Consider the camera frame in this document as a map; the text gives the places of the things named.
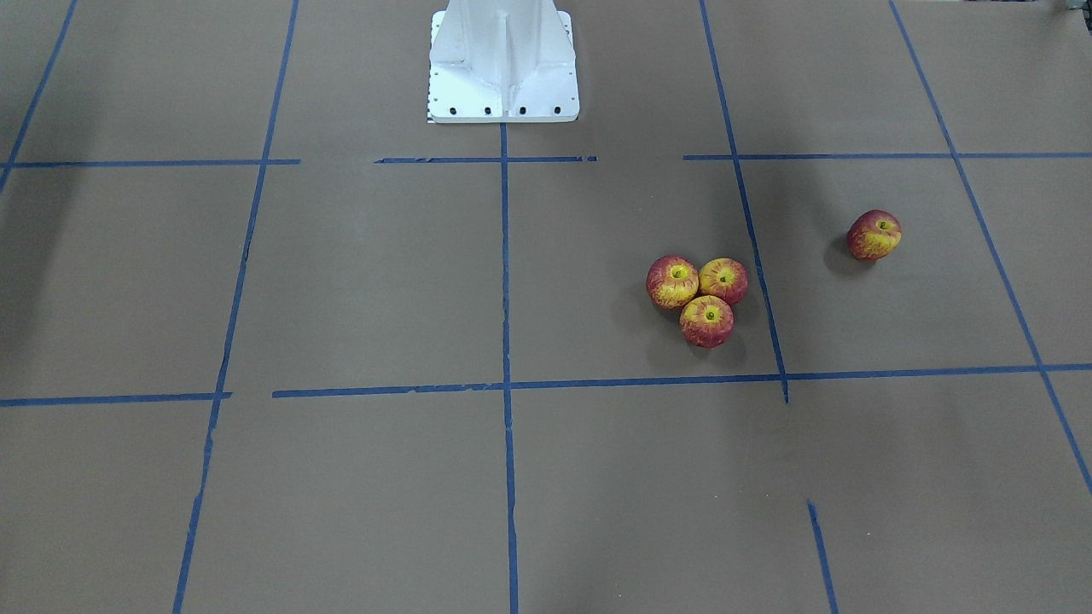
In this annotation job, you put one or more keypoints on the front red yellow apple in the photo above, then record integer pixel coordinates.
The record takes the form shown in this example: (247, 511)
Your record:
(707, 321)

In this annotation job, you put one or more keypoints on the lone red yellow apple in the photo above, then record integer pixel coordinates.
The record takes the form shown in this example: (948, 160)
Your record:
(874, 235)

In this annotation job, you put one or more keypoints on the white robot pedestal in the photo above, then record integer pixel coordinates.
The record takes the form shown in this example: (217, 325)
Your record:
(502, 61)

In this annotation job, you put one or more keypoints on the back red yellow apple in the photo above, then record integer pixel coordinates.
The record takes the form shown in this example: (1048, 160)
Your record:
(672, 281)

